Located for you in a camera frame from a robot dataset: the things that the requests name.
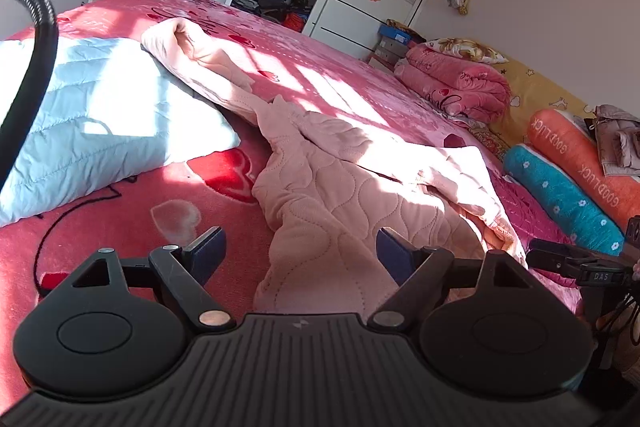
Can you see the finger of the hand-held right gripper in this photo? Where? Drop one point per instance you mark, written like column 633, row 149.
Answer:
column 555, row 257
column 635, row 234

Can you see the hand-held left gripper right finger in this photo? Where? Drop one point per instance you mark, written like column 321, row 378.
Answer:
column 395, row 257

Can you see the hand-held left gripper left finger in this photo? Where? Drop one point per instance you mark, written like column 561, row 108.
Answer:
column 210, row 248

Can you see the pink quilted garment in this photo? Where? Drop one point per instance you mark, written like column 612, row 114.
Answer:
column 325, row 187

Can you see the person's right hand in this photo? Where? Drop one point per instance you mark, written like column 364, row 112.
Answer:
column 627, row 332

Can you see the teal flower bolster pillow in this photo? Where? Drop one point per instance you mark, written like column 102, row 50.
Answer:
column 555, row 192

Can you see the orange bolster pillow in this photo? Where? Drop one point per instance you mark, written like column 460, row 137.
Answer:
column 575, row 157

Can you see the mauve padded jacket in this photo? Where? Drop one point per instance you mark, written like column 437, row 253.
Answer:
column 620, row 137

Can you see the patterned bed sheet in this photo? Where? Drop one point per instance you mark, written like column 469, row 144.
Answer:
column 485, row 137

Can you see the yellow printed headboard cover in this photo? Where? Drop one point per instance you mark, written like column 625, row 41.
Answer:
column 530, row 92

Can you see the light blue down jacket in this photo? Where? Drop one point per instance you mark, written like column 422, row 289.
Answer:
column 100, row 117

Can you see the folded pink quilt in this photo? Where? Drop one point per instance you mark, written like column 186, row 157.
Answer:
column 450, row 77

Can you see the pink heart print bed blanket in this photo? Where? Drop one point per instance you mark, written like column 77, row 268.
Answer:
column 325, row 57

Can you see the stack of shoe boxes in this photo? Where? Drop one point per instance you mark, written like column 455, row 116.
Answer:
column 392, row 39

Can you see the floral pillow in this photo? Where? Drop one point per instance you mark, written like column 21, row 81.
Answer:
column 470, row 49

